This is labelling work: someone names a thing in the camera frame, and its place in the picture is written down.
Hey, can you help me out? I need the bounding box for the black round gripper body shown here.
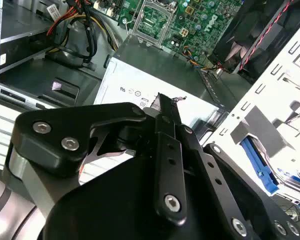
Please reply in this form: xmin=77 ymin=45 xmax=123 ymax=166
xmin=41 ymin=149 xmax=232 ymax=240

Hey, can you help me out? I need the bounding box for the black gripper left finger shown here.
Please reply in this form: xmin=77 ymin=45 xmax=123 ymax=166
xmin=12 ymin=92 xmax=188 ymax=224

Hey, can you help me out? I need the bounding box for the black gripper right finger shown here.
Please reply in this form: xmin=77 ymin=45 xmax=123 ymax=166
xmin=174 ymin=96 xmax=300 ymax=240

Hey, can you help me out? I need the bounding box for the hard disk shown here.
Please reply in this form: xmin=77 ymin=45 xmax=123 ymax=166
xmin=239 ymin=136 xmax=300 ymax=208

